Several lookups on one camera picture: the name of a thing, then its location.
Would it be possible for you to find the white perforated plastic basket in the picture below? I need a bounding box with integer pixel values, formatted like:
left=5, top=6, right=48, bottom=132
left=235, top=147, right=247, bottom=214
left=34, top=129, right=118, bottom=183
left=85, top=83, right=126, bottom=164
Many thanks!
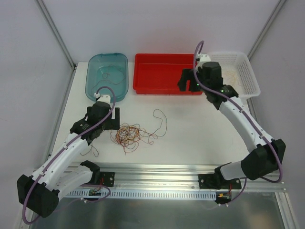
left=208, top=52, right=261, bottom=100

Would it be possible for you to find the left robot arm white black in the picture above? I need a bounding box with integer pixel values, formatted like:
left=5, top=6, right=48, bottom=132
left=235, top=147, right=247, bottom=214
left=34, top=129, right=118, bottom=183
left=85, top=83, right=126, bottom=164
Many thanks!
left=17, top=101, right=120, bottom=225

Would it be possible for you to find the brown wire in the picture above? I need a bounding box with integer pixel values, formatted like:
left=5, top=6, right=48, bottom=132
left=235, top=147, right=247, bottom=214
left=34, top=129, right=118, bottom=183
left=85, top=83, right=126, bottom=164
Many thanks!
left=91, top=64, right=126, bottom=95

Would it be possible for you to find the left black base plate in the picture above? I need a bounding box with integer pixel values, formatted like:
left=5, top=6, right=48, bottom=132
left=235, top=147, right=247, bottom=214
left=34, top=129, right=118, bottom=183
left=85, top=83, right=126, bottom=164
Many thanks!
left=81, top=172, right=115, bottom=187

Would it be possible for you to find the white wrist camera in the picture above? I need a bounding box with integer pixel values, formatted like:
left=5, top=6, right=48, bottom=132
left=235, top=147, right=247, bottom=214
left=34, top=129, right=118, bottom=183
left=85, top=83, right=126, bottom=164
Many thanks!
left=196, top=54, right=211, bottom=63
left=94, top=93, right=111, bottom=104

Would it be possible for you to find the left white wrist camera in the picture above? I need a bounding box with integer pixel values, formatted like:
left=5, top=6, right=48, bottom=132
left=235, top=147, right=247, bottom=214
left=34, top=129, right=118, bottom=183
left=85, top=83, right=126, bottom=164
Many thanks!
left=94, top=93, right=111, bottom=104

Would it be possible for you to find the aluminium mounting rail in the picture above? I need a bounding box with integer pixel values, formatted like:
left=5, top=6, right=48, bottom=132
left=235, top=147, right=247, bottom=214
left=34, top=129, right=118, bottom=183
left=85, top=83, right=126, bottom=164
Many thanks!
left=28, top=152, right=286, bottom=193

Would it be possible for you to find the red plastic tray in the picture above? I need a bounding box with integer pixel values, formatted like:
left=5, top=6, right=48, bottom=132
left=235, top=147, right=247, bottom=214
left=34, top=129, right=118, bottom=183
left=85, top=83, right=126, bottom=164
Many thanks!
left=133, top=53, right=202, bottom=95

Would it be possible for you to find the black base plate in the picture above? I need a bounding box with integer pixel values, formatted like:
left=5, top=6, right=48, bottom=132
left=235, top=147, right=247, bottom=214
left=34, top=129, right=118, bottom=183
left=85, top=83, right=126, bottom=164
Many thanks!
left=81, top=172, right=115, bottom=187
left=198, top=174, right=242, bottom=190

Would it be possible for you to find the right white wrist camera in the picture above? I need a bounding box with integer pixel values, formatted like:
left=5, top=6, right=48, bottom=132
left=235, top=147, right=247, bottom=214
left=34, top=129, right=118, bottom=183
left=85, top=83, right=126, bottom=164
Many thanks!
left=196, top=54, right=211, bottom=63

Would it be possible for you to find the right aluminium frame post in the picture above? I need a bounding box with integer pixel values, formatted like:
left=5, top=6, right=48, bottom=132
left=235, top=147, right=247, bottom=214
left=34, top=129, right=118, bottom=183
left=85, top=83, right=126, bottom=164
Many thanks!
left=247, top=0, right=288, bottom=60

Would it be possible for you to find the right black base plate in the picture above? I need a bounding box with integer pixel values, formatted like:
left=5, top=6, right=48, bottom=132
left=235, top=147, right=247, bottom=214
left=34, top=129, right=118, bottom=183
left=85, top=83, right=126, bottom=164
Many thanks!
left=198, top=174, right=242, bottom=190

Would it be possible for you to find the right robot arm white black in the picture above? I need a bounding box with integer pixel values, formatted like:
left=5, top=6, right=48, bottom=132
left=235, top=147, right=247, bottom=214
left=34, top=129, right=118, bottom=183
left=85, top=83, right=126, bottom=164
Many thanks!
left=177, top=62, right=286, bottom=189

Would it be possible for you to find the teal transparent plastic tub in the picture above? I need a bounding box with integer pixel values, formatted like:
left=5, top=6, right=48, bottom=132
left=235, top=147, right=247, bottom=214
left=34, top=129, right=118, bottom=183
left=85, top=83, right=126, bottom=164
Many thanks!
left=85, top=53, right=129, bottom=102

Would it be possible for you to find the white slotted cable duct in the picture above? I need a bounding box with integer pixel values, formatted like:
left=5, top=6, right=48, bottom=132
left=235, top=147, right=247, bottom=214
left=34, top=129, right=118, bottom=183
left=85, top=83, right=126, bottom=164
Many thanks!
left=66, top=188, right=216, bottom=201

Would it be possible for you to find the orange wire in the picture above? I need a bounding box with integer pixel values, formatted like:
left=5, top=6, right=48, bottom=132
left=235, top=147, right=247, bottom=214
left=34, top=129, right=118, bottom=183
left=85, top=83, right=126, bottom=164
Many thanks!
left=224, top=70, right=240, bottom=85

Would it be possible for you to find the bundle of thin wires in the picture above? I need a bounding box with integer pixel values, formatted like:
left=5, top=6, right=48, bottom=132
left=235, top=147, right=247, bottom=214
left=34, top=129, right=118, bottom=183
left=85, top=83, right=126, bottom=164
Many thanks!
left=110, top=123, right=158, bottom=156

